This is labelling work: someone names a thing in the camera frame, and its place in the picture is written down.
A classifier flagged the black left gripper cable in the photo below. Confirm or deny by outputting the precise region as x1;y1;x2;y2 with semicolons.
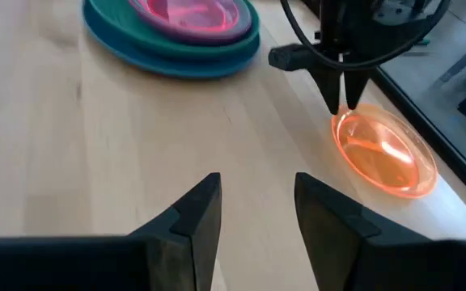
280;0;452;72

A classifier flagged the orange small plastic plate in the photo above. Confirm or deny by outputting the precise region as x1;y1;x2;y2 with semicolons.
331;103;439;200

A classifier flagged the dark green large plastic plate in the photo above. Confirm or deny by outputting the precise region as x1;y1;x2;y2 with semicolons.
89;0;261;61

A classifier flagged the pink small plastic plate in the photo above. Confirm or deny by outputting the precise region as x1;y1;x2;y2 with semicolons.
146;0;240;33

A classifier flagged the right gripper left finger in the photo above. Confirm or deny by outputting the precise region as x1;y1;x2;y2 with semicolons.
0;172;222;291

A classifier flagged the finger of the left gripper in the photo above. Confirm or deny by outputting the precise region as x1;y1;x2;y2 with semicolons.
344;66;372;111
309;66;344;116

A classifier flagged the magenta large plastic plate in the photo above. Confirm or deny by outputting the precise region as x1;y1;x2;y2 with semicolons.
127;0;253;45

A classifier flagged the black aluminium table frame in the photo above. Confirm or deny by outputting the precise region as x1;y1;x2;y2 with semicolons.
372;66;466;213

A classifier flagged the blue large plastic plate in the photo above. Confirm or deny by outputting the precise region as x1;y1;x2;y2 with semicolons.
82;0;261;80

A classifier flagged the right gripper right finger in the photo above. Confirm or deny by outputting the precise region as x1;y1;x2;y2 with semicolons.
294;172;466;291

